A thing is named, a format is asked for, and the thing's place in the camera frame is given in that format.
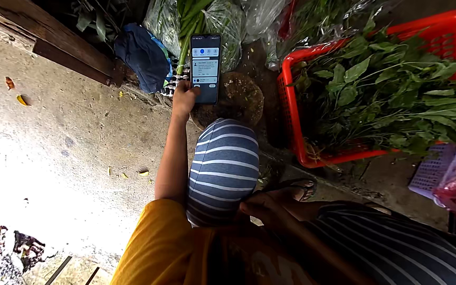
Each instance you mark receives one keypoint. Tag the person's left hand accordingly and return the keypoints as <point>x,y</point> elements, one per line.
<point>183,102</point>

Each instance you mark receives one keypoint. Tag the person's right forearm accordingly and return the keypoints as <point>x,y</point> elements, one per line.
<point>321,247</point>

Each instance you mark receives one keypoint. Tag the black white checkered bag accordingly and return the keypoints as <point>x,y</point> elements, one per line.
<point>169,88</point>

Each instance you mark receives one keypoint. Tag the dark blue cloth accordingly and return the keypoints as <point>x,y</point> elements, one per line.
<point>141,59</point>

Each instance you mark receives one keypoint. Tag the clear bag of leafy herbs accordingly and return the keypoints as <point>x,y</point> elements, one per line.
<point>319,19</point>

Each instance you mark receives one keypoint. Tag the person's left fingers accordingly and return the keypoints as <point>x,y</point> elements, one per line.
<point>183,84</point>

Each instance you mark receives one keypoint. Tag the person's body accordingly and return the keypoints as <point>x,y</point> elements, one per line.
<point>160,245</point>

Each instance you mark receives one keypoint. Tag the pile of leafy greens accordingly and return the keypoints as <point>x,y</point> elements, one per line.
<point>370,95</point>

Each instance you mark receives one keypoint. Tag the black smartphone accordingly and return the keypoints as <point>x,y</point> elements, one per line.
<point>205,67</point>

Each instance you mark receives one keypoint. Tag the round wooden chopping block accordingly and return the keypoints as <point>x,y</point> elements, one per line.
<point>240,95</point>

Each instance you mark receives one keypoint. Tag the person's left thumb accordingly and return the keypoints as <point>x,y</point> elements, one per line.
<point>194,92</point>

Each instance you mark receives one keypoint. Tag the crumpled clear plastic bag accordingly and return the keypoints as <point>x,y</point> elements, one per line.
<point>261,19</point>

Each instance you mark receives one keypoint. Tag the person's right fingers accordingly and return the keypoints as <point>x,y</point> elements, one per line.
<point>250,206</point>

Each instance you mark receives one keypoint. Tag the person's right hand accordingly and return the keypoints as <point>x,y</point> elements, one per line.
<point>262,206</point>

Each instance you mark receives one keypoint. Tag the person's legs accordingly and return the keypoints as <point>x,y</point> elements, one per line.
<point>224,166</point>

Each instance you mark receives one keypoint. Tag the person's left forearm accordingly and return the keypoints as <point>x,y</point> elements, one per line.
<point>173,160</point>

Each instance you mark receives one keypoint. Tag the light purple plastic basket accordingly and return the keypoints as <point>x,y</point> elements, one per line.
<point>430,170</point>

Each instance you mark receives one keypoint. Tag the brown wooden beam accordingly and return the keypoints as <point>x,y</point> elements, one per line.
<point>54,39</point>

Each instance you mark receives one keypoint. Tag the red plastic basket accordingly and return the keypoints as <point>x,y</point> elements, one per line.
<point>294,118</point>

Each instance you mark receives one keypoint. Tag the clear bag of greens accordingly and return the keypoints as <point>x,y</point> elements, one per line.
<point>228,31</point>
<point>160,23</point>

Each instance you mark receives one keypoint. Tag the brown dry leaf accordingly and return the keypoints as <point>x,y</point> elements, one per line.
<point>10,83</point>

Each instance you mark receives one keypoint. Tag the dark leafy plant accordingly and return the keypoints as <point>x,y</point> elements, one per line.
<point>99,24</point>

